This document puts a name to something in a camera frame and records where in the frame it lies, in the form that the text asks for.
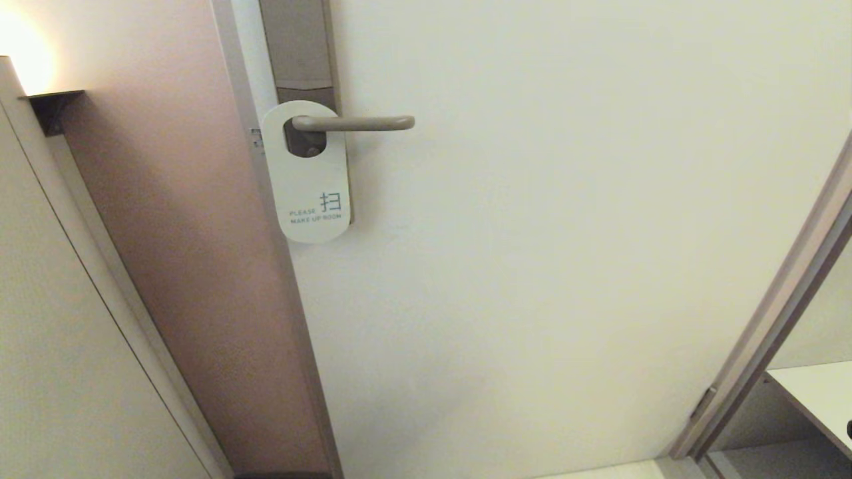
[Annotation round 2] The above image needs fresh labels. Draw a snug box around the white door hanger sign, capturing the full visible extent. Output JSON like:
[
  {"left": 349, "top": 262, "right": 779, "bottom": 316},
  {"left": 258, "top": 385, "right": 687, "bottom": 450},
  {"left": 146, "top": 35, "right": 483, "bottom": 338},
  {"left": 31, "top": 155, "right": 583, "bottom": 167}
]
[{"left": 261, "top": 100, "right": 351, "bottom": 244}]

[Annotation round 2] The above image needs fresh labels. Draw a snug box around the cream white door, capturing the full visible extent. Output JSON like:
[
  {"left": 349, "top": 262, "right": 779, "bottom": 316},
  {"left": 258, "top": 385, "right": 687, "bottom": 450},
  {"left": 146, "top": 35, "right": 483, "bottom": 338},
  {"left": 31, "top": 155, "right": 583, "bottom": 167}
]
[{"left": 223, "top": 0, "right": 852, "bottom": 479}]

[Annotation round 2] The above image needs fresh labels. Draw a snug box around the bronze door lock plate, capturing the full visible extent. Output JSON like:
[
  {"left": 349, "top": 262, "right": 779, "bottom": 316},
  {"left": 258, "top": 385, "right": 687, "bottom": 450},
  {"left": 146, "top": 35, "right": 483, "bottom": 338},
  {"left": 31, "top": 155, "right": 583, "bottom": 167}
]
[{"left": 258, "top": 0, "right": 342, "bottom": 159}]

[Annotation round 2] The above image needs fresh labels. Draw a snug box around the cream wardrobe panel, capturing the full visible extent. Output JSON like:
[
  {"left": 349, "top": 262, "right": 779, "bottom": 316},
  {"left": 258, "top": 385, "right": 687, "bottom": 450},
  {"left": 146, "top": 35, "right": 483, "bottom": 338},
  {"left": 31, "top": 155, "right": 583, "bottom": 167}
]
[{"left": 0, "top": 57, "right": 234, "bottom": 479}]

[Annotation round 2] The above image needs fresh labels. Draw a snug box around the white closet shelf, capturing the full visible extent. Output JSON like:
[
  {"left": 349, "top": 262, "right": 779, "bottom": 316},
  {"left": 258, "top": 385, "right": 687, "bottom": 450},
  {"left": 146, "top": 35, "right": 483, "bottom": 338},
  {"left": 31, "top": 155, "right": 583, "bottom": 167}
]
[{"left": 764, "top": 361, "right": 852, "bottom": 461}]

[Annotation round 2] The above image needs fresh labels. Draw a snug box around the beige metal door handle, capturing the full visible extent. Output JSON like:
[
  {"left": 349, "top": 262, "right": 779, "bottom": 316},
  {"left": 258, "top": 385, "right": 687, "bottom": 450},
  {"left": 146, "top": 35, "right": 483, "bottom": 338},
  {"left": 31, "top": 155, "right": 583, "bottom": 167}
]
[{"left": 292, "top": 115, "right": 416, "bottom": 132}]

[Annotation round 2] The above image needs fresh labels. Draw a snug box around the taupe frame hinge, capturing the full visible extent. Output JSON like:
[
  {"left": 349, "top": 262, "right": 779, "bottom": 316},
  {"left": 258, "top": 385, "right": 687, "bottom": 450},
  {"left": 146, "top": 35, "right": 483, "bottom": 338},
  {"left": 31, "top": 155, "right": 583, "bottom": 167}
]
[{"left": 690, "top": 386, "right": 718, "bottom": 420}]

